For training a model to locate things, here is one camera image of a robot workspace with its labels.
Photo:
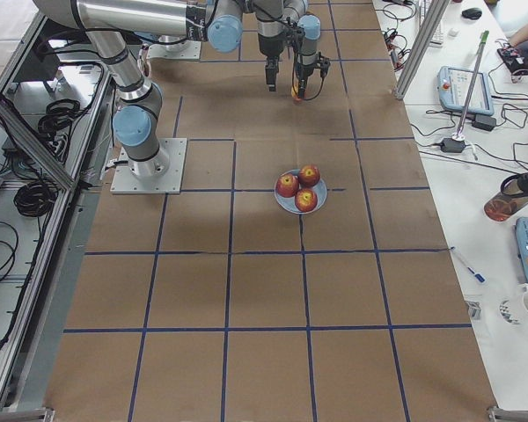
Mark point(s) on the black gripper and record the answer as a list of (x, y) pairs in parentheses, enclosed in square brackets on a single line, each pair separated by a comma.
[(271, 54), (305, 71)]

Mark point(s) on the striped red yellow apple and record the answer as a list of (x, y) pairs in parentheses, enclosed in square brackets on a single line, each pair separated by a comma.
[(297, 94)]

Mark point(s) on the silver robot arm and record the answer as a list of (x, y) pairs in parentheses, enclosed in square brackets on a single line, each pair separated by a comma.
[(104, 23), (308, 31)]

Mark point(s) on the red apple on plate back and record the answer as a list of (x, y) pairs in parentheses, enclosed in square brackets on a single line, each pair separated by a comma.
[(308, 176)]

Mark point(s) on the red apple on plate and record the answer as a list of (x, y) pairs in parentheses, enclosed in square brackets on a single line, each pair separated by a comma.
[(287, 185), (308, 176), (306, 200)]

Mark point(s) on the red apple on plate left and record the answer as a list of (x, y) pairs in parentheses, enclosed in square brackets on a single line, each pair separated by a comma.
[(287, 185)]

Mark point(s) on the red apple on plate front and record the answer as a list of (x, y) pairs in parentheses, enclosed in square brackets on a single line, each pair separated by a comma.
[(306, 200)]

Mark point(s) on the light blue plate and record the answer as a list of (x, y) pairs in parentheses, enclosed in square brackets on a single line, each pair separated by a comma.
[(288, 204)]

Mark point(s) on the black power adapter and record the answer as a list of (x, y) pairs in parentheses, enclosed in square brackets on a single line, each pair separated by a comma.
[(449, 145)]

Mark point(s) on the metal rod green tip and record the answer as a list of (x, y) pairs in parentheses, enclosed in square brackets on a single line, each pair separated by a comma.
[(458, 136)]

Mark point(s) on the black computer mouse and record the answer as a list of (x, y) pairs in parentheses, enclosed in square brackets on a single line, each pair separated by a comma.
[(473, 13)]

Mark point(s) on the brown water bottle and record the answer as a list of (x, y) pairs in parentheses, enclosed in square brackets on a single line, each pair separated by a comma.
[(512, 197)]

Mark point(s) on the blue white pen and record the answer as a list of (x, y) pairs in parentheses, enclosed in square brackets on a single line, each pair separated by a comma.
[(463, 261)]

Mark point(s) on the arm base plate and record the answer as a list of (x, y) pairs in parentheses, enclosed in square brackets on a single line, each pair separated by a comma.
[(161, 174), (185, 51)]

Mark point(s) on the aluminium frame post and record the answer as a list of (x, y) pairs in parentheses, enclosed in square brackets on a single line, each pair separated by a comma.
[(420, 45)]

